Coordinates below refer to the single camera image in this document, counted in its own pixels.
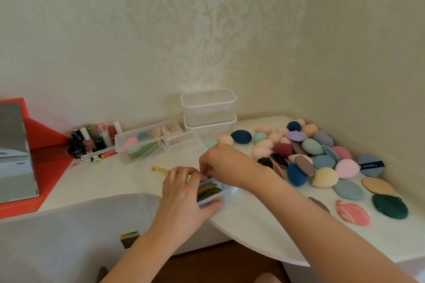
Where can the peach egg sponge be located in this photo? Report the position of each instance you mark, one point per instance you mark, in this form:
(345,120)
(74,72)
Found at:
(225,140)

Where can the pile of colourful makeup sponges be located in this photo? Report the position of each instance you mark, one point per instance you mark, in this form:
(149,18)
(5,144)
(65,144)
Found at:
(298,156)

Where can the group of nail polish bottles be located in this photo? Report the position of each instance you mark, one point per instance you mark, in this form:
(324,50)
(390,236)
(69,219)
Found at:
(88,142)

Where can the tan oval makeup puff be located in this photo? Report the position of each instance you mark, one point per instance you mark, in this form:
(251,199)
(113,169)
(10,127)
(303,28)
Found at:
(378,186)

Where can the person's right hand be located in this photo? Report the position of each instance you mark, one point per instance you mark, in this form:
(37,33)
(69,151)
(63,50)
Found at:
(232,166)

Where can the empty clear plastic container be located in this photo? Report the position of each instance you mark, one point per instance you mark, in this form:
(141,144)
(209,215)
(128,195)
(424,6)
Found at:
(184,146)

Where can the small clear plastic container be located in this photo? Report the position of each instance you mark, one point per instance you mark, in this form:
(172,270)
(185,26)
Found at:
(222,197)

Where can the navy blue egg sponge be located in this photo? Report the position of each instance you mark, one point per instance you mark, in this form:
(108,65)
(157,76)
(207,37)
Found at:
(241,136)

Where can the yellow plastic clip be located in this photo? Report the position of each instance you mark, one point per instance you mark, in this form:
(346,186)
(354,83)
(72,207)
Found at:
(159,170)

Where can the person's left hand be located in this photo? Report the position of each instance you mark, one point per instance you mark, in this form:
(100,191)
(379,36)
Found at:
(179,206)

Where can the dark green thin puff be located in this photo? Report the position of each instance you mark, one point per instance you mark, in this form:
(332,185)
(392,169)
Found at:
(212,193)

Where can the person's left thumb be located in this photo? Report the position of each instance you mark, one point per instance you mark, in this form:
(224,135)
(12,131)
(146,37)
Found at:
(211,209)

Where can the yellow and black label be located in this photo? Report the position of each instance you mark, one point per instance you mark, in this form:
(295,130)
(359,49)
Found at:
(130,239)

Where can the person's left forearm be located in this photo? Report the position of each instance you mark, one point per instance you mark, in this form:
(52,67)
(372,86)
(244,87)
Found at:
(142,259)

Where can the mint green sponge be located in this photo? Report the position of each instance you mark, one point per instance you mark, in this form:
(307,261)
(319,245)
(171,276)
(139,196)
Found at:
(209,143)

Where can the clear lidded storage container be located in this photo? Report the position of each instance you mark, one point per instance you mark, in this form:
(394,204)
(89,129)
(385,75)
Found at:
(208,103)
(212,128)

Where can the grey-blue teardrop makeup puff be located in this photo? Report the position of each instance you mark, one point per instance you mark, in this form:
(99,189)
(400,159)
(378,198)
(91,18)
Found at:
(348,190)

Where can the long clear container with sponges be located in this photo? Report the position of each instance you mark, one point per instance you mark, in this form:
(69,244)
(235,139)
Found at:
(146,146)

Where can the pink sponge in container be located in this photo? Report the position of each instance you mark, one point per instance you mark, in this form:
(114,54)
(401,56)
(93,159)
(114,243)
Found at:
(130,142)

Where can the dark green round puff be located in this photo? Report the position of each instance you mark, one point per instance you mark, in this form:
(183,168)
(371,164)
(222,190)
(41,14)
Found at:
(390,206)

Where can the silver mirror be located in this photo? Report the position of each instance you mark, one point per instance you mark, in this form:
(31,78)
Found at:
(15,153)

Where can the person's right forearm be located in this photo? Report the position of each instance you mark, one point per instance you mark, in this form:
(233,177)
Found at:
(315,233)

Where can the pink marbled makeup puff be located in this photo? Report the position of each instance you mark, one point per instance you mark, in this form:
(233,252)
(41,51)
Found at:
(352,213)

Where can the blue round puff with ribbon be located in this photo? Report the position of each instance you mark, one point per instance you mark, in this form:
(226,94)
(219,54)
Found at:
(371,166)

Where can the green puff in container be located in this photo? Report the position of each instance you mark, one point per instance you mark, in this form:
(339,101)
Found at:
(142,150)

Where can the pink cosmetic pencil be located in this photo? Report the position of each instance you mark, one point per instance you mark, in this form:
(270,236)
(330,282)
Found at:
(96,153)

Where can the white cabinet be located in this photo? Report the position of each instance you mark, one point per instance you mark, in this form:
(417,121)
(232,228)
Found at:
(66,239)

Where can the person's leg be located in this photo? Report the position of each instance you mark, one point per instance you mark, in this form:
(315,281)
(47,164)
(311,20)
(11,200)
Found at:
(268,278)

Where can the olive green makeup puff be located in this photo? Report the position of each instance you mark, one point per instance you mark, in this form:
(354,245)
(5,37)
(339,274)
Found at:
(206,188)

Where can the person's right fingers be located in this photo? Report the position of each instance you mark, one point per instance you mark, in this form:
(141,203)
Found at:
(207,168)

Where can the red box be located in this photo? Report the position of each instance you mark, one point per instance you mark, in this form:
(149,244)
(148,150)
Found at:
(49,160)

